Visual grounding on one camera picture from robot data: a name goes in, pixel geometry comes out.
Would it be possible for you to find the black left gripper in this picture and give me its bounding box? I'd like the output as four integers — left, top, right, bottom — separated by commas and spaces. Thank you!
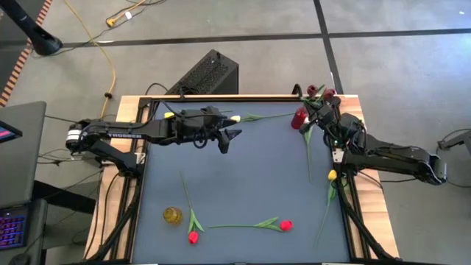
198, 106, 243, 154

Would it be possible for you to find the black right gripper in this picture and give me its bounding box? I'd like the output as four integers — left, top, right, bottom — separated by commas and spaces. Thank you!
299, 96, 342, 135

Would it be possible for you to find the cream artificial tulip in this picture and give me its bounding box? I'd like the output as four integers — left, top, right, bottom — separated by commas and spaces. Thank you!
230, 112, 296, 124
302, 116, 314, 184

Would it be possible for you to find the yellow artificial tulip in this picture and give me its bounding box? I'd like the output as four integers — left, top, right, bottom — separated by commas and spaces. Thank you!
163, 109, 234, 120
313, 169, 339, 248

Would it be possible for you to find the bright red artificial tulip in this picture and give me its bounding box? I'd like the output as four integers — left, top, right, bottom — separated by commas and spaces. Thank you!
179, 171, 205, 245
208, 216, 294, 233

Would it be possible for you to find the red ribbed glass vase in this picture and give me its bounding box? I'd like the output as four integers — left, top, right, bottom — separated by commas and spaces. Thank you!
290, 106, 309, 130

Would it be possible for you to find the yellow glass vase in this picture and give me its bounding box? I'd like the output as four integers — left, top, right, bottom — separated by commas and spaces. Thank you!
163, 206, 184, 225

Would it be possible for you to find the blue grey table mat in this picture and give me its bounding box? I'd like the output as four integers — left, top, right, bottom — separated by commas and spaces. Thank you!
131, 101, 351, 264

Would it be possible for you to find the black perforated computer case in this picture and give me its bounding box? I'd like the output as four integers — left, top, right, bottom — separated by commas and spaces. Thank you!
165, 49, 240, 96

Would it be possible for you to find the black stand pole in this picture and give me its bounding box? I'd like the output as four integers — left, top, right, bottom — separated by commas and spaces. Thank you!
0, 0, 63, 57

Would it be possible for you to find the small tilted display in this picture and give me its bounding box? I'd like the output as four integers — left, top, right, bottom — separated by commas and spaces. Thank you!
0, 119, 24, 144

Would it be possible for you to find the black floor mat striped edge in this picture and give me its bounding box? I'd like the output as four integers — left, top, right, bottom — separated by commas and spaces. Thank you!
0, 0, 54, 107

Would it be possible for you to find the backlit keyboard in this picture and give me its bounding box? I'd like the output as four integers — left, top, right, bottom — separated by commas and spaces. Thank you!
0, 205, 30, 252

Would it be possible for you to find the long yellow extension cable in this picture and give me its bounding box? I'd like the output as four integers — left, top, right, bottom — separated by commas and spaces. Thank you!
62, 0, 117, 119

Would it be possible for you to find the black aluminium table frame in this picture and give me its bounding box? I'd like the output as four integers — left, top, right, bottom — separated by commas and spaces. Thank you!
82, 94, 400, 265

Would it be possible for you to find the yellow cable with plug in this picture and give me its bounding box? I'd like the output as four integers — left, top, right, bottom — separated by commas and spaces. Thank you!
105, 0, 148, 29

